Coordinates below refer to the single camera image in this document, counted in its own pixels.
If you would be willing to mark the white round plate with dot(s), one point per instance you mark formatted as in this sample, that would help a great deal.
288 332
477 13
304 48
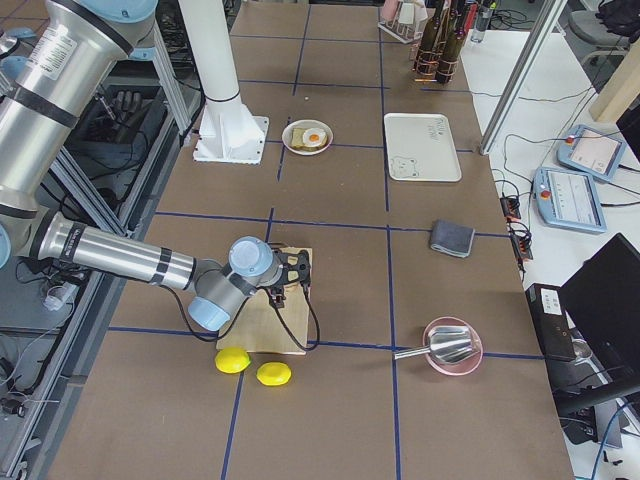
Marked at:
306 123

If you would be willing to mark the green wine bottle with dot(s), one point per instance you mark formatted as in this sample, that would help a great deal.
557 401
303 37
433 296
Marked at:
431 37
456 35

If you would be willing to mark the metal scoop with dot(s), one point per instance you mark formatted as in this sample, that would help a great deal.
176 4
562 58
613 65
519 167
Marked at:
446 345

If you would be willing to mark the middle green wine bottle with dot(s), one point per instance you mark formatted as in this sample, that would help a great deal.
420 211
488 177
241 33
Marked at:
456 35

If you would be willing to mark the folded grey cloth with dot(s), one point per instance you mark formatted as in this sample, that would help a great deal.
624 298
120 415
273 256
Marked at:
451 238

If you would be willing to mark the black monitor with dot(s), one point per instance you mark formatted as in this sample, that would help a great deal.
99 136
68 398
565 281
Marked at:
602 299

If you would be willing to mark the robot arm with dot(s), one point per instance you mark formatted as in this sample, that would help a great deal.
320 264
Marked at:
83 42

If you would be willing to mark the bread slice under egg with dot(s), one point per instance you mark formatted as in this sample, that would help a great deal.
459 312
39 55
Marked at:
296 141

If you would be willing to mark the front green wine bottle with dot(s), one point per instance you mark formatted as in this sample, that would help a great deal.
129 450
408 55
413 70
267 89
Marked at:
431 37

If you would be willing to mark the cream bear tray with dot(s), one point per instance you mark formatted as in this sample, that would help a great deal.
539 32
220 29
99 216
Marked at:
420 147

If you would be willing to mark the aluminium frame post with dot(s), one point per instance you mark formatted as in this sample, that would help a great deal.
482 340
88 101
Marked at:
541 30

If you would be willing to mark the pink bowl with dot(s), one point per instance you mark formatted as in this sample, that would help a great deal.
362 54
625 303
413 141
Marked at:
464 367

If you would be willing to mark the copper wire bottle rack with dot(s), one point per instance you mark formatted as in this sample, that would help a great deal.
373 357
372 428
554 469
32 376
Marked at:
439 65

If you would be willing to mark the left yellow lemon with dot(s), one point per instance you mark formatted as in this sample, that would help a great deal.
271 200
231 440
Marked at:
232 360

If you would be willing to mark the far teach pendant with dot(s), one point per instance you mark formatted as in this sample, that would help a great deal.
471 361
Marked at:
591 151

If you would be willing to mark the black box device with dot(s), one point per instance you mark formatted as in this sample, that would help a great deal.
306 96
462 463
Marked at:
550 322

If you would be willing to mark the near teach pendant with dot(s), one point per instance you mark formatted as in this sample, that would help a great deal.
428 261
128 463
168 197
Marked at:
568 199

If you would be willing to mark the white wire cup rack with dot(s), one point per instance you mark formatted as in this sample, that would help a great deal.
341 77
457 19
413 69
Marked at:
409 22

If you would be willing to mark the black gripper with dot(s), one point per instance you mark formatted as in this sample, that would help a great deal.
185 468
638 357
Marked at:
276 295

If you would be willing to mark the yellow lemon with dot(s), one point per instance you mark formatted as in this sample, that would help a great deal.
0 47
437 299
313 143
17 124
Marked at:
274 374
232 360

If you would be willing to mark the white pillar with base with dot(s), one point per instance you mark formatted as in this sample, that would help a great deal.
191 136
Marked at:
228 132

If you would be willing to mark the fried egg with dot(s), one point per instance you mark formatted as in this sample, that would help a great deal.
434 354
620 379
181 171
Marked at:
314 137

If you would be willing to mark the wooden cutting board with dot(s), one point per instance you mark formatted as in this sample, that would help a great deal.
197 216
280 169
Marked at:
260 328

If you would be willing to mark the pink cup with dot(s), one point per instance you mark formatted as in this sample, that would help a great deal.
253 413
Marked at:
389 9

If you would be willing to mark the teach pendant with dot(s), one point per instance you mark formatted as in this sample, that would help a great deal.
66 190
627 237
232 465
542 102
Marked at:
591 151
568 199

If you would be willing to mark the right yellow lemon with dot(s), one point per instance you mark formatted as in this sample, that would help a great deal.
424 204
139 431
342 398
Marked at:
274 374

